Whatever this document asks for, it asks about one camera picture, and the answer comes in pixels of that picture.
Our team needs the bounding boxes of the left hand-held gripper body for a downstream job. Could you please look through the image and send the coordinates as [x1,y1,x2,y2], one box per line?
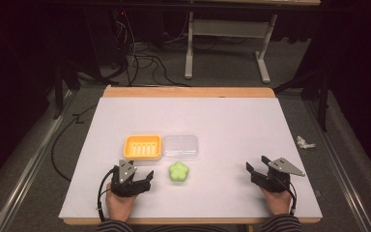
[110,159,153,198]

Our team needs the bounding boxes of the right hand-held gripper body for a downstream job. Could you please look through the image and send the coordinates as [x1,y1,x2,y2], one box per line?
[250,157,306,194]

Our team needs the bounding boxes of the person's left hand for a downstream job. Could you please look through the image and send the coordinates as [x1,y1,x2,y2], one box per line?
[104,182,140,223]

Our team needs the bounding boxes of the person's right hand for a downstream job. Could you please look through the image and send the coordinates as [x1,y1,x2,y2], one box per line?
[259,185,294,217]

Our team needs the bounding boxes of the yellow soap dish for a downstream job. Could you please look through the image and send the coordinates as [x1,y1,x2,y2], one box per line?
[123,133,163,161]

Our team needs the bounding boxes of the green flower-shaped soap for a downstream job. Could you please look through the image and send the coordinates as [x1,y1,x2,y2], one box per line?
[168,160,190,184]

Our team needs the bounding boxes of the crumpled white paper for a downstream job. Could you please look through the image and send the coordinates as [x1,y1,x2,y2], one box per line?
[296,135,317,150]

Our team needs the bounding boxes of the clear plastic container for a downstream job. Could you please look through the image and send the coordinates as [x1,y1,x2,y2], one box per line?
[161,133,200,161]

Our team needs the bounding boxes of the white table sheet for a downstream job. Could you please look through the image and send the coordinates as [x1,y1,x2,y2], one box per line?
[58,97,324,220]

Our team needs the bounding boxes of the black metal stand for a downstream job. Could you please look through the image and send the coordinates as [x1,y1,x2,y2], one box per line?
[51,59,82,121]
[272,68,330,132]

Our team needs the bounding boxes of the wooden table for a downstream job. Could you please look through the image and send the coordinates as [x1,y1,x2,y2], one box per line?
[62,84,323,226]

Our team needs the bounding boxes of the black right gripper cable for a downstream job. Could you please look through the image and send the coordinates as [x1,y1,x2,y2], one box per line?
[278,175,299,217]

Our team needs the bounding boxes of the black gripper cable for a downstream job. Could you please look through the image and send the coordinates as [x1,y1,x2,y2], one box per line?
[97,166,118,223]
[278,175,299,217]

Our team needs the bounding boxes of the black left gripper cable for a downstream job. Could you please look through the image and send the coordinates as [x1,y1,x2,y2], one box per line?
[97,166,118,223]

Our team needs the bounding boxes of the metal floor rail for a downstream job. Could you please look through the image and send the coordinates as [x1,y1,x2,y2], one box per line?
[303,99,371,232]
[0,89,75,232]

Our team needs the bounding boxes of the black floor cable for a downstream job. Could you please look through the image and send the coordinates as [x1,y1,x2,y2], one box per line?
[50,103,99,184]

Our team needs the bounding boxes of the tangle of cables on floor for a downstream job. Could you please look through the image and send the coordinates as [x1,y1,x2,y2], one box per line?
[109,9,191,88]

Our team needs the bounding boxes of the white metal desk frame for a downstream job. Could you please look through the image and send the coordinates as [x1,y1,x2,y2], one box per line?
[184,0,322,84]

